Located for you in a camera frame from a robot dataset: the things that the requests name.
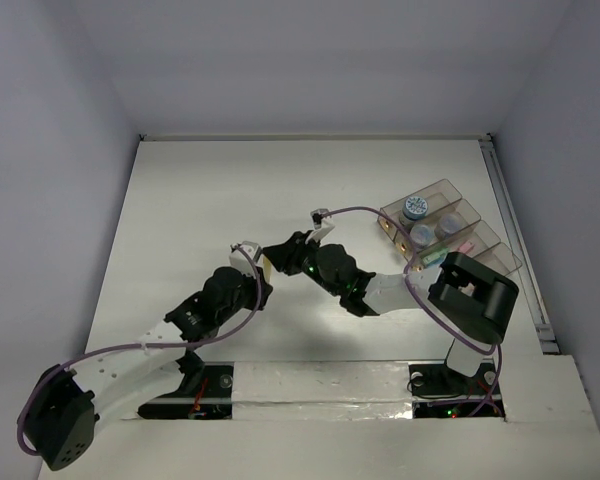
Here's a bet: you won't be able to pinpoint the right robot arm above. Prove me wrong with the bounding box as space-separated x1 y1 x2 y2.
263 232 519 392

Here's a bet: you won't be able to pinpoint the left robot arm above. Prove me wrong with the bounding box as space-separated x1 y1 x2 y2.
16 265 273 471

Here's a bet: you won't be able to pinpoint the aluminium rail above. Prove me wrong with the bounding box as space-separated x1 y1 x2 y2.
479 134 562 355

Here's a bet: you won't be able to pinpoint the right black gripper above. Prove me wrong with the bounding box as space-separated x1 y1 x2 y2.
262 234 342 299

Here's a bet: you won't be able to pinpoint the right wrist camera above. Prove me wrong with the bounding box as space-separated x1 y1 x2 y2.
306 208 335 243

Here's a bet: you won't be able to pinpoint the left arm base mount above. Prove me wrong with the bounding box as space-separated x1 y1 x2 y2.
137 356 234 420

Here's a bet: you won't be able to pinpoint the pink highlighter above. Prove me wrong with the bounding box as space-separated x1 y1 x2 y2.
457 241 475 253

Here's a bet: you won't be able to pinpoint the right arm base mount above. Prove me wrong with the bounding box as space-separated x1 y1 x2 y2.
406 355 506 419

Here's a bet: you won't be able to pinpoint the clear jar purple contents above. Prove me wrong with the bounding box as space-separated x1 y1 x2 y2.
434 213 464 240

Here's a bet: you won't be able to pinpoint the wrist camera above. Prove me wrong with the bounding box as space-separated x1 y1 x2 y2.
229 241 262 277
306 208 335 243

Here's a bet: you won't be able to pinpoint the blue lidded paint jar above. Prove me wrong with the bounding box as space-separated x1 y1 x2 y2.
400 195 429 225

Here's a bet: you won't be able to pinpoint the clear jar blue contents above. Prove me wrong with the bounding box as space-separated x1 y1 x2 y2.
409 223 434 250

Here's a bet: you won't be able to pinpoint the silver foil strip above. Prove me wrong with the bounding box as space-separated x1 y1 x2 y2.
231 361 414 421

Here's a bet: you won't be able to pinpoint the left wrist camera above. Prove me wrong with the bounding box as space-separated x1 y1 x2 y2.
229 241 262 277

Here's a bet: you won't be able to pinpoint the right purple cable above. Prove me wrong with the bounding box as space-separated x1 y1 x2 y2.
322 206 504 417

